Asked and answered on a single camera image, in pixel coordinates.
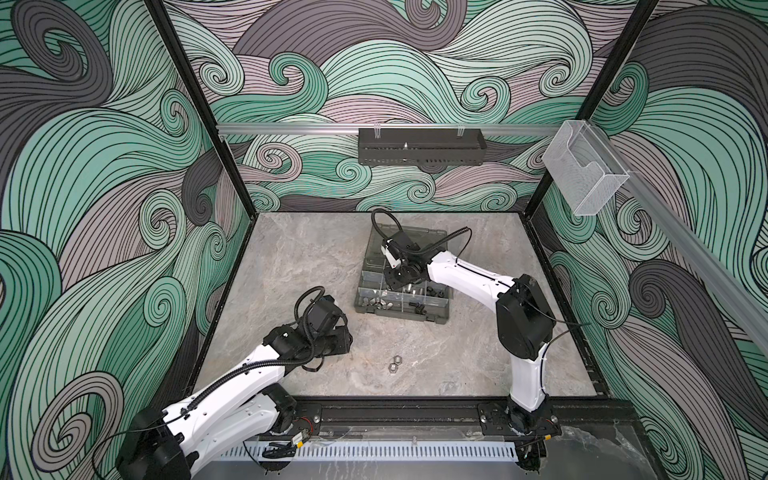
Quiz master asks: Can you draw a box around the aluminium rail wall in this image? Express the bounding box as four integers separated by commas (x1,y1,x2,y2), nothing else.
216,122,560,137
596,128,767,345

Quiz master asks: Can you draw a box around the black vertical frame post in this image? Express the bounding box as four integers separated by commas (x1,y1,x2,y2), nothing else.
523,0,658,224
145,0,258,223

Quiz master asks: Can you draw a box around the aluminium rail right wall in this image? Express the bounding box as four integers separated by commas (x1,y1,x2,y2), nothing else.
596,128,767,345

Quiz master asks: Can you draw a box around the white slotted cable duct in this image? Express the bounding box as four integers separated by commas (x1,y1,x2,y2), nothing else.
219,441,518,463

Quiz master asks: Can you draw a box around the pile of bolts and nuts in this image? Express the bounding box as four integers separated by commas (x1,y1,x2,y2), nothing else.
388,355,402,374

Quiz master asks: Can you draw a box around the black vertical frame post right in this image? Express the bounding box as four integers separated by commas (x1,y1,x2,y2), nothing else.
523,0,658,224

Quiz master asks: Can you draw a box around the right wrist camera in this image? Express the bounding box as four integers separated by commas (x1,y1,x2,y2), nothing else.
381,230,420,266

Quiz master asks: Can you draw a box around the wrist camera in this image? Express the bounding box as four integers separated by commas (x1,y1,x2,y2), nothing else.
307,295,343,332
381,230,420,266

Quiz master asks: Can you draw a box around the clear plastic wall holder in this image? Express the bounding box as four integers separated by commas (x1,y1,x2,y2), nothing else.
542,120,629,217

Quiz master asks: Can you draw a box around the aluminium rail back wall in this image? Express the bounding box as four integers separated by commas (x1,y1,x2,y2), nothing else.
216,122,560,137

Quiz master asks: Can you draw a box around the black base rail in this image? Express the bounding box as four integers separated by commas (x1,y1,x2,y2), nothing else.
295,396,637,438

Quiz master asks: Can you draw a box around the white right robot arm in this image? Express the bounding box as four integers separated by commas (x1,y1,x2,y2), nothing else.
381,247,557,414

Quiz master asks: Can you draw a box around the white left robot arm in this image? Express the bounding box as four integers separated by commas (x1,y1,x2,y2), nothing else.
115,314,352,479

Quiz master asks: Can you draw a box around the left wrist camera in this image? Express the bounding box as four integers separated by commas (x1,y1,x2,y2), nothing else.
307,295,343,332

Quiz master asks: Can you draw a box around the black wall tray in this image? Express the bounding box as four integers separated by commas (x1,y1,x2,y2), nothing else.
357,127,488,170

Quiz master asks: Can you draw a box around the black vertical frame post left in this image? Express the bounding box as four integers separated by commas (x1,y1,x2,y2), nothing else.
145,0,258,223

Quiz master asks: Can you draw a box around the grey transparent organizer box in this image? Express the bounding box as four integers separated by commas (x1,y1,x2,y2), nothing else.
353,223,452,325

